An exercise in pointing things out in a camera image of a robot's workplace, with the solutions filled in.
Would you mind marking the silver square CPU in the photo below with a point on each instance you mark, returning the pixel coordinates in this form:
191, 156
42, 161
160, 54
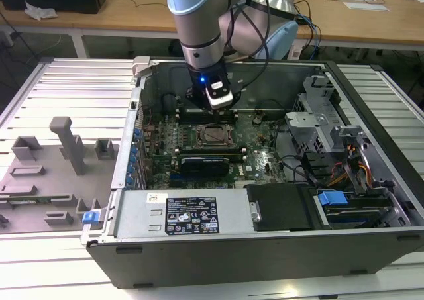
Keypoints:
215, 136

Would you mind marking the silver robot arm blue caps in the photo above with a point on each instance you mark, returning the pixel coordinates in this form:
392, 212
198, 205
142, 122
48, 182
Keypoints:
198, 25

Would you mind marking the black RAM slot row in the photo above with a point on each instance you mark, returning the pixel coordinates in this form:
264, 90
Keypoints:
212, 152
192, 116

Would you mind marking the black CPU socket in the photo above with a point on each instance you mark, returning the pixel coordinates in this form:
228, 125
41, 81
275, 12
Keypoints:
238, 144

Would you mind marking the blue expansion slot clip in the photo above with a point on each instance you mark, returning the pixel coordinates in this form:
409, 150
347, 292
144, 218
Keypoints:
134, 150
136, 134
130, 170
129, 181
132, 160

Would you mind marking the brown coin battery holder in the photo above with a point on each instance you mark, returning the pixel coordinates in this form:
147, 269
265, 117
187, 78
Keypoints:
259, 117

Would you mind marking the black graphics card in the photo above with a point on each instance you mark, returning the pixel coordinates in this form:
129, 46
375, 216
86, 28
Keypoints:
205, 167

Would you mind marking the green motherboard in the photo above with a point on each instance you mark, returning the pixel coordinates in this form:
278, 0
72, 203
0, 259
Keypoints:
258, 167

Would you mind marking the wooden desk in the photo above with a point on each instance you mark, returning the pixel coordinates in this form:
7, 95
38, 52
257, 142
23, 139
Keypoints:
132, 15

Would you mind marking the white power adapter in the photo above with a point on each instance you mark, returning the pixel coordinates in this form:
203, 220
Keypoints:
296, 52

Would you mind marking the perforated metal drive cage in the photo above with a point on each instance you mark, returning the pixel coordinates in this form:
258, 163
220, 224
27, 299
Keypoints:
304, 121

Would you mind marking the silver power supply unit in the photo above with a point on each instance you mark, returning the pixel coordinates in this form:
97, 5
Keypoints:
139, 214

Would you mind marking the black plastic shroud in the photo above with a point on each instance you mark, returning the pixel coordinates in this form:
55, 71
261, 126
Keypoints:
281, 207

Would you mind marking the blue case latch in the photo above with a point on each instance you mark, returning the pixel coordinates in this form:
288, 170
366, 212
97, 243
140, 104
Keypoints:
90, 218

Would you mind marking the blue disk carrier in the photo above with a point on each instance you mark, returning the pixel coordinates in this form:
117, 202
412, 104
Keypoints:
331, 198

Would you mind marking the open black PC case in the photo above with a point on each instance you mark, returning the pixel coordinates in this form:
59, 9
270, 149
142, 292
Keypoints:
232, 263

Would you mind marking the grey parts rack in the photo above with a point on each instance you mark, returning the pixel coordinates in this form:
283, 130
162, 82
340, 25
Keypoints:
49, 187

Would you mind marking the crumpled white paper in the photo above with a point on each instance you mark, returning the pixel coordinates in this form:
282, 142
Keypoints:
39, 11

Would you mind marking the white flat panel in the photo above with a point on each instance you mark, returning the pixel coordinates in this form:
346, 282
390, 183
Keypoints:
366, 6

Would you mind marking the green RAM stick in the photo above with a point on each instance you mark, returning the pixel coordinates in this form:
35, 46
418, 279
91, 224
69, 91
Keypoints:
30, 200

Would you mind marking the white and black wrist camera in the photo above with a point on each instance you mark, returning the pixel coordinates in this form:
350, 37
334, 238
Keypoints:
220, 96

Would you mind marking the silver drive bay bracket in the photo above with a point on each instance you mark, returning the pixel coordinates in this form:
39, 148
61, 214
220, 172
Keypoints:
351, 132

